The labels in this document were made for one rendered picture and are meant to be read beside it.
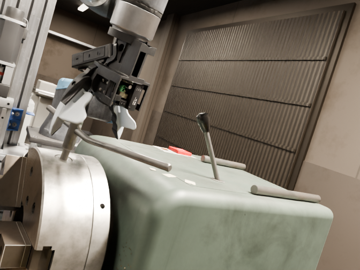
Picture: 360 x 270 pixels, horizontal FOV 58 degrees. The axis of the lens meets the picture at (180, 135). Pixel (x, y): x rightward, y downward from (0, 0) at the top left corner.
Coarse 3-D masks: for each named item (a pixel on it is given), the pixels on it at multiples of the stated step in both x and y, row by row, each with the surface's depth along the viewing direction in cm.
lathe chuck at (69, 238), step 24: (48, 168) 58; (72, 168) 61; (24, 192) 64; (48, 192) 55; (72, 192) 57; (24, 216) 60; (48, 216) 53; (72, 216) 55; (48, 240) 52; (72, 240) 55; (72, 264) 55
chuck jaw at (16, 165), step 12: (12, 156) 66; (24, 156) 71; (12, 168) 65; (24, 168) 67; (0, 180) 63; (12, 180) 65; (24, 180) 66; (0, 192) 62; (12, 192) 64; (0, 204) 62; (12, 204) 63
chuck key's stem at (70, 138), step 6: (72, 126) 60; (78, 126) 61; (66, 132) 61; (72, 132) 61; (66, 138) 61; (72, 138) 61; (66, 144) 61; (72, 144) 62; (66, 150) 62; (66, 156) 62
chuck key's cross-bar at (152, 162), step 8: (80, 136) 59; (88, 136) 59; (96, 144) 57; (104, 144) 56; (120, 152) 53; (128, 152) 52; (136, 160) 52; (144, 160) 50; (152, 160) 49; (160, 168) 48; (168, 168) 48
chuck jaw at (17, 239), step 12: (0, 228) 56; (12, 228) 57; (24, 228) 59; (0, 240) 54; (12, 240) 53; (24, 240) 54; (0, 252) 52; (12, 252) 51; (24, 252) 52; (36, 252) 52; (48, 252) 53; (0, 264) 50; (12, 264) 52; (24, 264) 53; (36, 264) 52; (48, 264) 53
